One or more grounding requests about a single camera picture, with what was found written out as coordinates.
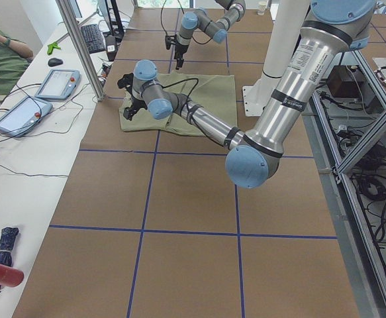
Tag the black computer mouse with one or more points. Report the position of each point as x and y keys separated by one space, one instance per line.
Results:
x=55 y=62

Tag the green plastic tool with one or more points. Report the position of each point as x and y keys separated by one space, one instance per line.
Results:
x=52 y=47

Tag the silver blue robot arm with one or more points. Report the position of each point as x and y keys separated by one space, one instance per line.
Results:
x=199 y=19
x=306 y=37

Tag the white paper cup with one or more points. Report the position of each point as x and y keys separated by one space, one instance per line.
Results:
x=262 y=6

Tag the blue teach pendant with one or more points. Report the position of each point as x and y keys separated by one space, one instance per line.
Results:
x=24 y=116
x=58 y=85

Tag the aluminium frame post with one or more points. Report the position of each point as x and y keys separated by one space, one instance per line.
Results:
x=74 y=32

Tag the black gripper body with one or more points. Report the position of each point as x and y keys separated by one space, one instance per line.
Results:
x=134 y=103
x=180 y=50

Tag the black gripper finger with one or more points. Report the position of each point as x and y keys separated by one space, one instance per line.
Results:
x=169 y=41
x=179 y=63
x=125 y=82
x=129 y=112

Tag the far blue teach pendant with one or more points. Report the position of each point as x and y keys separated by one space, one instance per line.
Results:
x=58 y=85

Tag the black keyboard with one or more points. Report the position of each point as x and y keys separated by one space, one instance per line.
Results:
x=93 y=38

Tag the near blue teach pendant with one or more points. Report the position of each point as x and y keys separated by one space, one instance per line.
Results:
x=24 y=116

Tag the white central pedestal column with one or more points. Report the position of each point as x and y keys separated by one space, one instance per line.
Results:
x=285 y=34

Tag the folded dark blue umbrella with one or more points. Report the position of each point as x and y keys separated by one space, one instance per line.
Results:
x=7 y=242

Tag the red cylindrical bottle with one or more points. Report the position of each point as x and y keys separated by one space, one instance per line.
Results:
x=10 y=277

